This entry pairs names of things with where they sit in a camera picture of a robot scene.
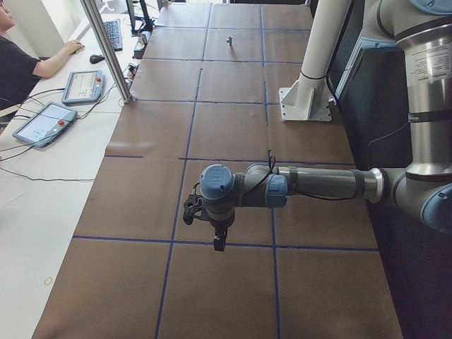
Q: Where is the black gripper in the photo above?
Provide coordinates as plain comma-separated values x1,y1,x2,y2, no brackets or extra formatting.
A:
210,218,232,251

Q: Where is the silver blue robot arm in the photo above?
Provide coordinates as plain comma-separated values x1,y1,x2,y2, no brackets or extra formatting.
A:
183,1,451,251

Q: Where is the small white pipe fitting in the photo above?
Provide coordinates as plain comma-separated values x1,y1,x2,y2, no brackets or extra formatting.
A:
226,36,233,47

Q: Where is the person's hand on mouse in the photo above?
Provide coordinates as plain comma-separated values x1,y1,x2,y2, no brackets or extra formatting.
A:
63,40,85,55

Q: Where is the white mounting pole with base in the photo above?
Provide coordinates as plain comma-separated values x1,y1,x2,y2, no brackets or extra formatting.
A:
279,0,352,121

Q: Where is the far blue teach pendant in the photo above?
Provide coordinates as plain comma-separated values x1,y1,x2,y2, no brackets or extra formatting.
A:
61,70,105,106

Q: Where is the blue teach pendant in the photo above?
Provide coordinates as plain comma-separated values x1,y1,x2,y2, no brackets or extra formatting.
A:
61,70,105,106
13,102,78,148

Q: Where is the near blue teach pendant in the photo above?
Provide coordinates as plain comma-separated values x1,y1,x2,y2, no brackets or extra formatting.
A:
13,102,78,148

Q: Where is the black control cabinet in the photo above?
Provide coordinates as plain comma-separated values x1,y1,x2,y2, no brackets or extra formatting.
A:
328,0,414,170

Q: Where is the black computer mouse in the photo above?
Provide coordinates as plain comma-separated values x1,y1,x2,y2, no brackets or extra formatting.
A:
89,54,105,64

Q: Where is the black monitor stand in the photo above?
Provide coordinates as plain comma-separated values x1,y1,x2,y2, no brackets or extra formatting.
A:
126,0,154,36

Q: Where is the black keyboard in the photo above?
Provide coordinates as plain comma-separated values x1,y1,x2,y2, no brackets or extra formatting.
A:
103,19,123,52

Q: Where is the seated person in black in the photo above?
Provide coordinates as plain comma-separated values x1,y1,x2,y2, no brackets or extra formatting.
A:
1,1,72,109

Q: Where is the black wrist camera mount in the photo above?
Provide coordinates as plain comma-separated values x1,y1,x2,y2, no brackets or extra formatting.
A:
183,194,209,225

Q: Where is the aluminium frame post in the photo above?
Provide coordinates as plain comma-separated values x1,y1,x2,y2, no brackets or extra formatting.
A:
80,0,133,104

